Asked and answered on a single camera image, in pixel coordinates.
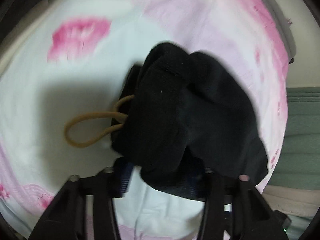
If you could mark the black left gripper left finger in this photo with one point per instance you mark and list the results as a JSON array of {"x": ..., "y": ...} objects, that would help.
[{"x": 65, "y": 217}]

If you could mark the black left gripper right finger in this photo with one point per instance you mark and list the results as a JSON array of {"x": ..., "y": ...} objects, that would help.
[{"x": 233, "y": 205}]

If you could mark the green curtain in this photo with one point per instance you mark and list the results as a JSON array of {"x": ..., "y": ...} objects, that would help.
[{"x": 298, "y": 164}]

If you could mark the grey padded headboard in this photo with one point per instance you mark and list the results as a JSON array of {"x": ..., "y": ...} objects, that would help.
[{"x": 283, "y": 27}]

